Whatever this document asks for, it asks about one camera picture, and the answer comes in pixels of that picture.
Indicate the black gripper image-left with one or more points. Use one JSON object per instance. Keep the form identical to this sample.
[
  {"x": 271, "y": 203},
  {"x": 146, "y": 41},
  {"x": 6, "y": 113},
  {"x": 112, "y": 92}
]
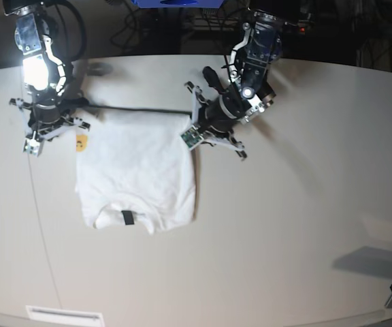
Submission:
[{"x": 55, "y": 115}]

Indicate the white label strip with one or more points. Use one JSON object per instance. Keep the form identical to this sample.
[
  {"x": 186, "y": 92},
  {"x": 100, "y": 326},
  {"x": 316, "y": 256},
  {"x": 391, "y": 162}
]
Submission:
[{"x": 64, "y": 317}]

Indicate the white printed T-shirt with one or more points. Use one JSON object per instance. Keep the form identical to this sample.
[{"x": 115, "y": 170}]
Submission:
[{"x": 134, "y": 167}]

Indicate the power strip with red light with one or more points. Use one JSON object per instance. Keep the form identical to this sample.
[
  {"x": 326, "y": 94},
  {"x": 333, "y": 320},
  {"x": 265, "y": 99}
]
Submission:
[{"x": 300, "y": 28}]

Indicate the blue box at top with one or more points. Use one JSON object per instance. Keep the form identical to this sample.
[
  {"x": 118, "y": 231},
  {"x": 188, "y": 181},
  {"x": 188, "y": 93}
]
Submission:
[{"x": 178, "y": 3}]

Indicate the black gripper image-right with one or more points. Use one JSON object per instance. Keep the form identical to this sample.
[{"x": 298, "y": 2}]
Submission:
[{"x": 224, "y": 113}]

